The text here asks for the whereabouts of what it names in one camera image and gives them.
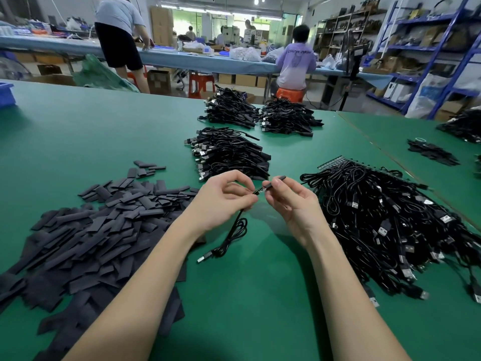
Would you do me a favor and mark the white plastic bag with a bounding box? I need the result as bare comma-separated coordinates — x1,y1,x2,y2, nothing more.
404,73,452,119

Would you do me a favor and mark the red plastic stool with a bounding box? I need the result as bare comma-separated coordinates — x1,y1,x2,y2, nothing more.
188,73,216,99

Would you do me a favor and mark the person's left forearm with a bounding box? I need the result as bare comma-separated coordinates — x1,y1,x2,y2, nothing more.
64,220,215,361

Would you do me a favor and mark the blue plastic bin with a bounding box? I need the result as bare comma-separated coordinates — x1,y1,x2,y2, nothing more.
0,82,16,110

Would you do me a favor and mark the black usb cable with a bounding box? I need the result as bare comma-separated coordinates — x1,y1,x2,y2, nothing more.
196,184,272,265

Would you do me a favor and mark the large pile of black cables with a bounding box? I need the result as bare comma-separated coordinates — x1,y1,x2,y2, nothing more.
299,157,481,305

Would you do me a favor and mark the small bundle of cables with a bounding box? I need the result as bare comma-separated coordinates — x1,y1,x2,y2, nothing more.
407,139,461,167

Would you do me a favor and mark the black tripod stand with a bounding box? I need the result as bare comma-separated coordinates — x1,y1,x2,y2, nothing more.
325,32,371,112

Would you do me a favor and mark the huge heap of black cables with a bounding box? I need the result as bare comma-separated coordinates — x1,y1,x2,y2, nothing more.
436,109,481,144

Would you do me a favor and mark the green plastic bag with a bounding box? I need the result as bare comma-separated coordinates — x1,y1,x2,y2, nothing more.
71,55,140,92

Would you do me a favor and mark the person's right hand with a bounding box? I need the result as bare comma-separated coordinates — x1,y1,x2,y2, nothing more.
263,175,332,247

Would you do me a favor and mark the black heat shrink sleeve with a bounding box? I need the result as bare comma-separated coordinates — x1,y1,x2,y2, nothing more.
262,175,288,194

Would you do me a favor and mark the small upright cardboard box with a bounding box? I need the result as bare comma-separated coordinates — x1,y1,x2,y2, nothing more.
147,69,172,95

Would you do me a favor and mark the dark storage shelf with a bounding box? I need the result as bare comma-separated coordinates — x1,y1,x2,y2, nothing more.
314,2,386,63

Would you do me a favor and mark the long blue work table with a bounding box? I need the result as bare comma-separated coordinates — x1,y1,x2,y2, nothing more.
0,35,393,83

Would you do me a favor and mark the bundle of black cables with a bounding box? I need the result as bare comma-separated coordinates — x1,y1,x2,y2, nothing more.
198,85,263,129
259,97,325,137

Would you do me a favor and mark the heap of finished black cables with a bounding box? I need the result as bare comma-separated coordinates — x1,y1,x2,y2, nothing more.
185,127,273,182

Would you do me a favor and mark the open cardboard box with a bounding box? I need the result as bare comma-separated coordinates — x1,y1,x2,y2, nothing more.
32,74,76,86

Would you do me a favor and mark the pile of black sleeve strips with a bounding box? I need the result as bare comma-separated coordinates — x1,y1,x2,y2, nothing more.
0,160,207,361

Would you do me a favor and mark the orange plastic stool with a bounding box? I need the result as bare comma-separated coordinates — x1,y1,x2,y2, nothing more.
276,88,306,104

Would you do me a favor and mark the person's right forearm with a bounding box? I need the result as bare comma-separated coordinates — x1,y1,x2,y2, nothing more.
304,229,412,361

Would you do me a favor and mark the blue metal shelving rack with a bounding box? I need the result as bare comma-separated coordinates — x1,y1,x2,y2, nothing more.
365,0,481,119

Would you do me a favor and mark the person's left hand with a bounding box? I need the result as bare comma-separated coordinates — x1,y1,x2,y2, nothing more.
182,169,260,236

